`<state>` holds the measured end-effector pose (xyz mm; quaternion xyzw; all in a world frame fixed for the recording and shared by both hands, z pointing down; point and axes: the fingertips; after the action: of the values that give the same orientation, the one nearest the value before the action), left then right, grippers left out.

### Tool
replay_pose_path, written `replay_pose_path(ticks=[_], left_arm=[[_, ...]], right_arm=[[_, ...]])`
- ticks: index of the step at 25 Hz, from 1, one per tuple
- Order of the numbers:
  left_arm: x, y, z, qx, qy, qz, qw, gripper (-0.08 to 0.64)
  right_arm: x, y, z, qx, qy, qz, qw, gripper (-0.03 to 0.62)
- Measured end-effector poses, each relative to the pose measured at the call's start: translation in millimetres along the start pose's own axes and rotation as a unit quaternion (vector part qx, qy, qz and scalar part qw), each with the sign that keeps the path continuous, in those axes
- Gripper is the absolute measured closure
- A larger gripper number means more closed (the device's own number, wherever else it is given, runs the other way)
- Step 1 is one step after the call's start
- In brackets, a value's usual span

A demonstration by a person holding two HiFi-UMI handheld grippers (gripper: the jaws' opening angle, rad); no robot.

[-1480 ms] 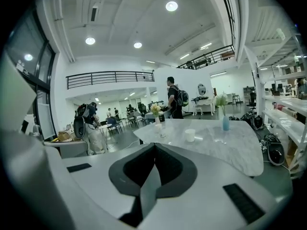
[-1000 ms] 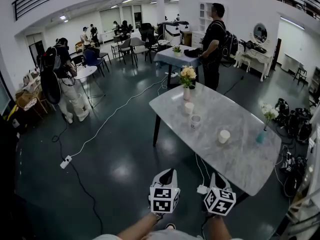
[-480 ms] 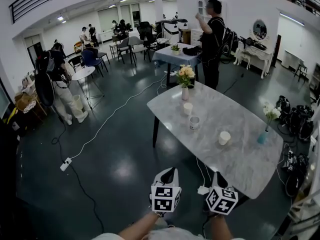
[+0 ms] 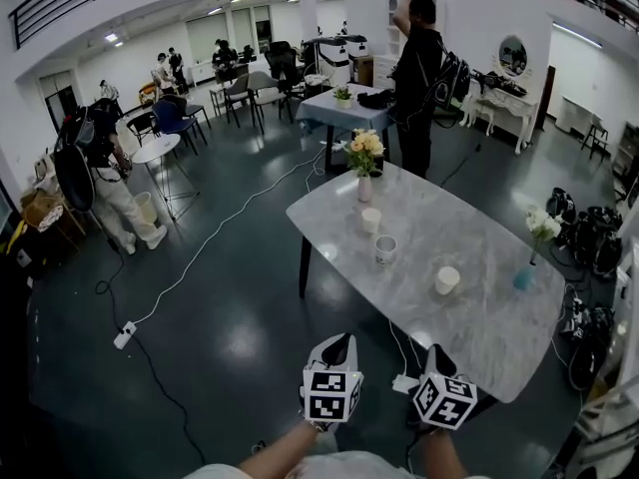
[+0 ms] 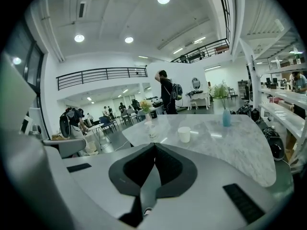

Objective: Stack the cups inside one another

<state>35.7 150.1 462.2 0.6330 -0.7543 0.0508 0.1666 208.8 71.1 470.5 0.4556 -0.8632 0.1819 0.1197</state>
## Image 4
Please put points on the wicker chair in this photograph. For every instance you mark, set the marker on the wicker chair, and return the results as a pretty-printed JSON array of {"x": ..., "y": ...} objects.
[{"x": 45, "y": 212}]

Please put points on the cream paper cup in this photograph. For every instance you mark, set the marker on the cream paper cup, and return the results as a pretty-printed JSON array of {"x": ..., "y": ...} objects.
[
  {"x": 447, "y": 281},
  {"x": 371, "y": 220}
]

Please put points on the white drawer cabinet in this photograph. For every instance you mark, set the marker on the white drawer cabinet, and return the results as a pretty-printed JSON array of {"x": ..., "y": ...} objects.
[{"x": 384, "y": 70}]

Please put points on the small black container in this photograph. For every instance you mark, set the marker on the small black container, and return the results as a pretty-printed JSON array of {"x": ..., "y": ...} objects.
[{"x": 377, "y": 173}]

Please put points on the round wall mirror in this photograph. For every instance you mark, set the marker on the round wall mirror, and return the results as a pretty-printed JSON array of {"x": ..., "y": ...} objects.
[{"x": 512, "y": 56}]

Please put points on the black white-printed floor bag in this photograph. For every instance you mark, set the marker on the black white-printed floor bag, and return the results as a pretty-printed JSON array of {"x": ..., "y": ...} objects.
[{"x": 591, "y": 347}]

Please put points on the white patterned cup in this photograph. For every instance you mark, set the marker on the white patterned cup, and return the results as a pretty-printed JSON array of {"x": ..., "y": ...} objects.
[{"x": 385, "y": 252}]

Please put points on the white power strip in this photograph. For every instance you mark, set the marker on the white power strip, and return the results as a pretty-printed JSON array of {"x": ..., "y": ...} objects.
[
  {"x": 333, "y": 145},
  {"x": 404, "y": 383},
  {"x": 125, "y": 335}
]

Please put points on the blue chair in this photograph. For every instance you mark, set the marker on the blue chair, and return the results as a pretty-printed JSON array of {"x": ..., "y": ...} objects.
[{"x": 172, "y": 118}]

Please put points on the pink vase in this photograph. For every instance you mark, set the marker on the pink vase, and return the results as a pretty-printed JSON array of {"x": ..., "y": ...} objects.
[{"x": 364, "y": 190}]

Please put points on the person's white t-shirt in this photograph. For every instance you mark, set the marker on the person's white t-shirt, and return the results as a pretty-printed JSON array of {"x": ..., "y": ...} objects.
[{"x": 339, "y": 467}]

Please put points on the table with blue cloth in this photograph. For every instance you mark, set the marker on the table with blue cloth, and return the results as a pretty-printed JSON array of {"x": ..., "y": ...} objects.
[{"x": 344, "y": 115}]

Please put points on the white round side table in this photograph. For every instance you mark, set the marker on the white round side table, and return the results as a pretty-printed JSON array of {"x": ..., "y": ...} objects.
[{"x": 157, "y": 147}]

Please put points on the person's right forearm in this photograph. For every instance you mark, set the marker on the person's right forearm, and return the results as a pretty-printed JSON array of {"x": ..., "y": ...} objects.
[{"x": 444, "y": 454}]

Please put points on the pile of black backpacks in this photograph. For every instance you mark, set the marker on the pile of black backpacks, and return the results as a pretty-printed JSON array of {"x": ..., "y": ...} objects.
[{"x": 596, "y": 242}]

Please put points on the small potted plant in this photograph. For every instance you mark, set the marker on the small potted plant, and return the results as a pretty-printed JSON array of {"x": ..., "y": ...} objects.
[{"x": 343, "y": 98}]

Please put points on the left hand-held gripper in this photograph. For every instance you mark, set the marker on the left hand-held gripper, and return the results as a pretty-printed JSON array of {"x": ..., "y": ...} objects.
[{"x": 324, "y": 397}]

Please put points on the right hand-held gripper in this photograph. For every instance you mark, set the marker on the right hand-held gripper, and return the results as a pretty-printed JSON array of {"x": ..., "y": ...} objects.
[{"x": 444, "y": 402}]

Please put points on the person's left forearm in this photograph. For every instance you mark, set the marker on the person's left forearm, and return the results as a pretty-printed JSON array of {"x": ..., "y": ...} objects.
[{"x": 279, "y": 447}]

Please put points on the white dressing table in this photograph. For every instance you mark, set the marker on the white dressing table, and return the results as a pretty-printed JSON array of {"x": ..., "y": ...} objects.
[{"x": 504, "y": 100}]

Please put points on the white metal rack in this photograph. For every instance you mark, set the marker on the white metal rack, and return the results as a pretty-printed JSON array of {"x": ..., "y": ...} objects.
[{"x": 626, "y": 317}]

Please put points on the white flower bouquet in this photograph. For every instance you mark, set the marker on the white flower bouquet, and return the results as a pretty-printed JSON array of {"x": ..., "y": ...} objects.
[{"x": 544, "y": 225}]

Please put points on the white machine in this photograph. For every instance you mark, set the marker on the white machine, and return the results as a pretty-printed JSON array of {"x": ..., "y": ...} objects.
[
  {"x": 357, "y": 48},
  {"x": 329, "y": 58}
]

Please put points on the yellow flower bouquet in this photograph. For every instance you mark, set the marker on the yellow flower bouquet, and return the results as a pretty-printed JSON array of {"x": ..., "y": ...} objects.
[{"x": 365, "y": 150}]

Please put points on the cream waste bin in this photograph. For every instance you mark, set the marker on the cream waste bin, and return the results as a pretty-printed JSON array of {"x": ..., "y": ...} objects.
[{"x": 146, "y": 207}]

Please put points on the grey chair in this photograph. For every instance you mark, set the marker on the grey chair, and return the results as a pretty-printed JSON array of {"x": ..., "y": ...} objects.
[
  {"x": 267, "y": 90},
  {"x": 237, "y": 90}
]

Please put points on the small stool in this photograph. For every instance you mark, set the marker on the small stool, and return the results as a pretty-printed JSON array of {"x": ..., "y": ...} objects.
[{"x": 595, "y": 135}]

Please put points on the black equipment bundle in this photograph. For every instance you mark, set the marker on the black equipment bundle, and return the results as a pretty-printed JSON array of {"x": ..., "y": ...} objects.
[{"x": 374, "y": 100}]

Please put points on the black office chair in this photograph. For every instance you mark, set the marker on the black office chair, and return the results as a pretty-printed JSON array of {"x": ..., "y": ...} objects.
[{"x": 282, "y": 60}]

